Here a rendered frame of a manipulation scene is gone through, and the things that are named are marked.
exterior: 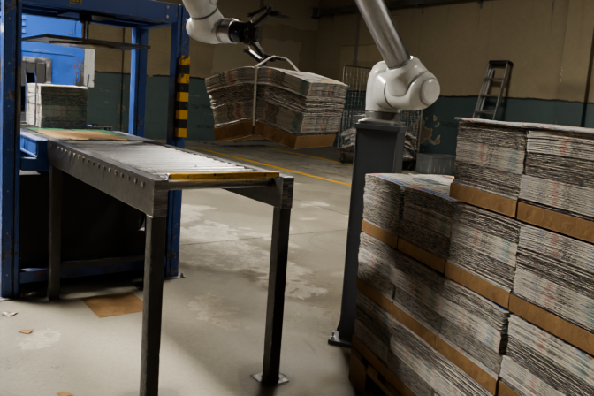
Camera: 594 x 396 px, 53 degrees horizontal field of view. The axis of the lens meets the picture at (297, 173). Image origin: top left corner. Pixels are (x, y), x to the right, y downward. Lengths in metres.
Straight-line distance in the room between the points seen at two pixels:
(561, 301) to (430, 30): 9.72
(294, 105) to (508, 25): 8.28
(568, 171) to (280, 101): 0.92
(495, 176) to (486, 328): 0.40
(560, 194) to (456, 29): 9.27
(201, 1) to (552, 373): 1.57
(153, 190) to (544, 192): 1.16
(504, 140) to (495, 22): 8.61
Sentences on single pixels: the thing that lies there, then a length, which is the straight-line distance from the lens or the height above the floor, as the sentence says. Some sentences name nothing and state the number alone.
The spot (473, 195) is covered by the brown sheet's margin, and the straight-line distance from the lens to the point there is 1.72.
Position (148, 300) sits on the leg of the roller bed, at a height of 0.40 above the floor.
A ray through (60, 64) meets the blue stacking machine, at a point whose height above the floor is 1.23.
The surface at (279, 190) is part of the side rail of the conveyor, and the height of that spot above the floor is 0.75.
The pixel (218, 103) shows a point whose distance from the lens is 2.09.
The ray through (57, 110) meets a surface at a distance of 4.00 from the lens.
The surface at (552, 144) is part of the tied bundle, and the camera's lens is 1.49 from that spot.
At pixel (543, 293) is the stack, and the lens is 1.53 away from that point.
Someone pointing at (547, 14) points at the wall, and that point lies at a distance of 9.72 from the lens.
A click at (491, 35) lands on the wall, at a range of 10.20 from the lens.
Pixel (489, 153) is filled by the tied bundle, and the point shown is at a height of 0.98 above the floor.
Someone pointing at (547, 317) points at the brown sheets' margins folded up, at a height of 0.64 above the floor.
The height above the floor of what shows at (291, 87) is 1.12.
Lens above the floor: 1.09
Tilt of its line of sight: 7 degrees down
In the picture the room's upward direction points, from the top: 4 degrees clockwise
